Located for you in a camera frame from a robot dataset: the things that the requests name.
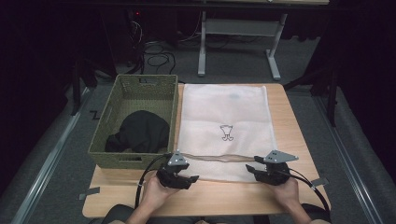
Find black metal stand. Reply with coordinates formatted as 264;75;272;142
70;58;98;117
282;65;341;128

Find black coiled floor cables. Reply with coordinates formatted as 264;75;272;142
125;18;177;76

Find white mesh laundry bag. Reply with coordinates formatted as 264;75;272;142
176;83;278;184

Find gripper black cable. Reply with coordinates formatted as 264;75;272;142
285;167;332;217
134;152;173;209

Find green woven basket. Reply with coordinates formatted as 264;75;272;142
87;74;179;171

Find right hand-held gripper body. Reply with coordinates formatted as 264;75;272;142
254;149;299;187

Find white metal desk frame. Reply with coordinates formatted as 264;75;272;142
197;0;331;81

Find grey tape strip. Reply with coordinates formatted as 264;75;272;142
310;176;331;189
77;186;102;202

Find person's left hand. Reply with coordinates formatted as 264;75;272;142
139;176;182;216

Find metal floor rail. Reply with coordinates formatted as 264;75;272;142
312;95;380;224
10;87;92;224

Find black garment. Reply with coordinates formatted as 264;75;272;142
105;109;171;154

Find person's right hand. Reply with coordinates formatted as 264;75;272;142
270;177;302;209

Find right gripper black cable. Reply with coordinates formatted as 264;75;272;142
285;167;332;217

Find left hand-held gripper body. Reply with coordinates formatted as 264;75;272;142
155;150;191;190

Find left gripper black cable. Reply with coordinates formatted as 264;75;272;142
134;152;173;209

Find dark device with red light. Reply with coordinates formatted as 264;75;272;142
125;8;145;21

